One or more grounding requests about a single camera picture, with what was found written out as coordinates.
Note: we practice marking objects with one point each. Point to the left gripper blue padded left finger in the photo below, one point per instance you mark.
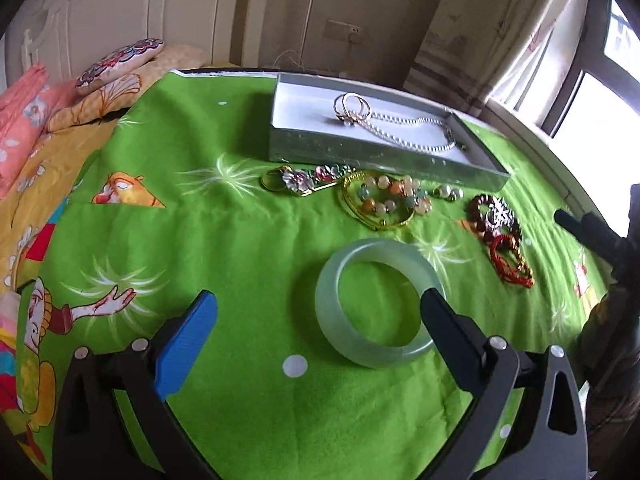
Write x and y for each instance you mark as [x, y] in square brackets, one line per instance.
[182, 342]

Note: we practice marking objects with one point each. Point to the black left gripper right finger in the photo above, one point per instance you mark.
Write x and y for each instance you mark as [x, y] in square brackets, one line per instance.
[459, 341]

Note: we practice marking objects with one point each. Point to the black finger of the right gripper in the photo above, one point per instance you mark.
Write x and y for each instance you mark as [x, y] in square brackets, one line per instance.
[582, 232]

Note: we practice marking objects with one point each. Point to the pale green jade bangle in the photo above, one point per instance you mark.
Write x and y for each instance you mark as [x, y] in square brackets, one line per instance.
[367, 302]

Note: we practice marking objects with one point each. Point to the gold bangle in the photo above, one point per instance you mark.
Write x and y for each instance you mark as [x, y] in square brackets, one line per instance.
[379, 201]

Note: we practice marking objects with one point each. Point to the flower brooch with gems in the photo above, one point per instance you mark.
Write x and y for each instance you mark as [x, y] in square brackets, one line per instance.
[302, 182]

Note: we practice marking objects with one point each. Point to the grey jewelry tray box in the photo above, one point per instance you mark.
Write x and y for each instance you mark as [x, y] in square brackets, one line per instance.
[405, 135]

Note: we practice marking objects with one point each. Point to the green cartoon print cloth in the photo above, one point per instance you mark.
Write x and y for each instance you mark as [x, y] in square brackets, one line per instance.
[172, 205]

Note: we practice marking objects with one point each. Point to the yellow floral bedsheet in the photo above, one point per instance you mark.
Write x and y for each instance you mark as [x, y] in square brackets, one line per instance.
[46, 179]

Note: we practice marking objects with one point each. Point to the striped printed curtain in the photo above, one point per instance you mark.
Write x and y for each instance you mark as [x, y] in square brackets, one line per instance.
[471, 46]

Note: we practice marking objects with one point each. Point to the yellow floral pillow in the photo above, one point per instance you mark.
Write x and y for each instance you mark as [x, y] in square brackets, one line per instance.
[126, 89]

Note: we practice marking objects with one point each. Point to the embroidered round pillow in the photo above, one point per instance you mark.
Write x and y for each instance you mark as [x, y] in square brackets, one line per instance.
[119, 62]

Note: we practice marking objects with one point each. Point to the pink folded quilt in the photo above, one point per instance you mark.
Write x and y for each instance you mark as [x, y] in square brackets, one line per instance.
[25, 109]

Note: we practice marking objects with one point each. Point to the white wooden headboard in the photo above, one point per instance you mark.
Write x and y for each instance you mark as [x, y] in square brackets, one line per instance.
[76, 33]

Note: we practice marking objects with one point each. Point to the window frame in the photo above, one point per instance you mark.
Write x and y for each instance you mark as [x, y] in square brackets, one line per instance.
[590, 59]

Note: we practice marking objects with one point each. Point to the wall power socket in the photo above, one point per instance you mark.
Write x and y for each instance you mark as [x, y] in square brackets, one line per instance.
[342, 31]

